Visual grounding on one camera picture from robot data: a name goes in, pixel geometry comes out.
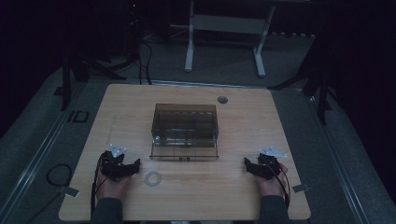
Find left hand-held gripper cable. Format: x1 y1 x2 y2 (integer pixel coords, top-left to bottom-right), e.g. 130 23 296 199
90 152 106 218

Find metal floor rail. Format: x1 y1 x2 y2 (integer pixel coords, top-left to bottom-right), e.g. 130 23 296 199
302 91 374 224
0 83 92 224

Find transparent drawer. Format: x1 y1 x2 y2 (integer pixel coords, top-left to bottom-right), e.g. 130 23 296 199
149 136 220 162

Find smoky transparent drawer case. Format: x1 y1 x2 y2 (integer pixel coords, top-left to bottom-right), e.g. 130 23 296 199
150 103 220 149

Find black hanging cables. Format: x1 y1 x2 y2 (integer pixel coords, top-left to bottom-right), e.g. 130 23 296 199
135 39 154 86

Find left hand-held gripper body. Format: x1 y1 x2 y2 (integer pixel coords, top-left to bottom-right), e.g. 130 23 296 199
99 143 133 183

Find white desk frame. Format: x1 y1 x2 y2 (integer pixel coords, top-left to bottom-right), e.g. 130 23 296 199
183 0 276 78

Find person's left hand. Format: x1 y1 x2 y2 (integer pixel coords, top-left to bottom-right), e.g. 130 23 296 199
94 170 132 202

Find clear tape roll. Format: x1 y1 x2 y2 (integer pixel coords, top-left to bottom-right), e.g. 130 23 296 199
143 170 163 188

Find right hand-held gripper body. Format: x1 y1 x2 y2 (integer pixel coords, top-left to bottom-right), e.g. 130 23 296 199
254 146 288 182

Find person's right hand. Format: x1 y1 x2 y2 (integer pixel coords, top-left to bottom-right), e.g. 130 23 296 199
254 162 290 199

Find black looped floor cable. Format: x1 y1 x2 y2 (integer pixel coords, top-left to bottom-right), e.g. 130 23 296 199
27 163 74 224

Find black stand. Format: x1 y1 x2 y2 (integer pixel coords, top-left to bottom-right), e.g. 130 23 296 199
268 29 342 126
60 50 127 112

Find grey tape piece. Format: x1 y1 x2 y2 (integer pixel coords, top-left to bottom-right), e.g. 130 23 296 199
291 183 311 193
58 185 80 199

